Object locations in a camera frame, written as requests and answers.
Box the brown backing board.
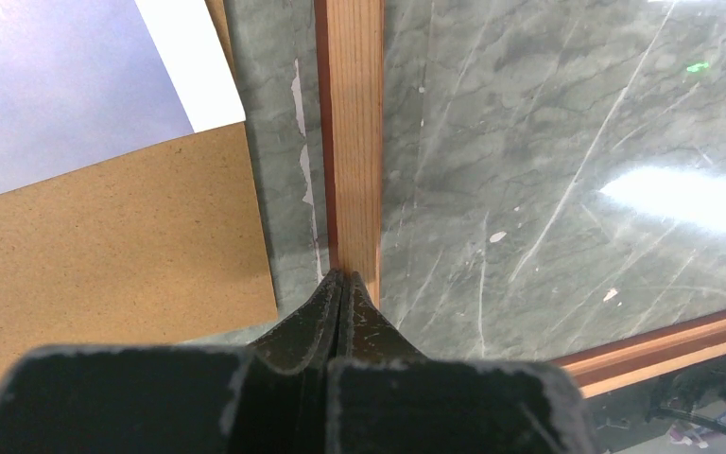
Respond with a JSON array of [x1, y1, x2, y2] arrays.
[[0, 1, 277, 378]]

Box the landscape photo print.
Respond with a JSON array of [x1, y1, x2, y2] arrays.
[[0, 1, 246, 194]]

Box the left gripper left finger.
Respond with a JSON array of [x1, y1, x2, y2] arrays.
[[250, 270, 343, 375]]

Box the wooden picture frame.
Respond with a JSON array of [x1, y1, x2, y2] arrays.
[[314, 1, 726, 397]]

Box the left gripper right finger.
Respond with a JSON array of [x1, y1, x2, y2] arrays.
[[337, 271, 427, 363]]

